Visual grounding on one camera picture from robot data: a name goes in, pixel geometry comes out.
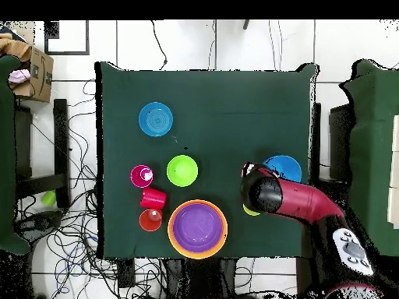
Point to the pink cup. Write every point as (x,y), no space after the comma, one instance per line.
(137,178)

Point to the light orange bowl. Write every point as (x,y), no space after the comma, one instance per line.
(170,230)

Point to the green bowl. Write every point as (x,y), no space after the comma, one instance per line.
(182,171)

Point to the black bench frame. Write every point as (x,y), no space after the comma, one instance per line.
(60,140)

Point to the green cloth covered table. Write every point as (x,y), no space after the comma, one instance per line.
(6,155)
(374,140)

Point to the cardboard box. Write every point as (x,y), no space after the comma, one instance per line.
(40,84)

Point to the black cabinet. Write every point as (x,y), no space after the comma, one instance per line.
(339,140)

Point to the red cup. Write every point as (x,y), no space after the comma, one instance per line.
(152,198)

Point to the orange cup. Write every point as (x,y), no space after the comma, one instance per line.
(146,222)

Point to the black stand leg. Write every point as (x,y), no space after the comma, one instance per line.
(246,24)

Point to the brown crumpled paper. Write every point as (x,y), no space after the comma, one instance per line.
(15,46)

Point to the lime green cup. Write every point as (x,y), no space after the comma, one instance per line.
(49,198)

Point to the pink cloth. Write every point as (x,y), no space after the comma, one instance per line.
(19,76)

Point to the white box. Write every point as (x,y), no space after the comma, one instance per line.
(394,202)

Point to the deep blue bowl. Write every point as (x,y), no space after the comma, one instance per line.
(286,165)

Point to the dark green tablecloth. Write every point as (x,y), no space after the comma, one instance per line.
(202,87)

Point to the black square frame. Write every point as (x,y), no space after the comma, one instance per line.
(67,53)

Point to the black floor box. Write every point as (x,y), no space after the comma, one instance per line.
(126,272)

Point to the small blue ringed bowl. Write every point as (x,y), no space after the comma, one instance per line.
(156,119)

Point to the yellow cup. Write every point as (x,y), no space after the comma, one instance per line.
(249,212)

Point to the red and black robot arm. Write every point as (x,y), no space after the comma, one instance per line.
(302,199)

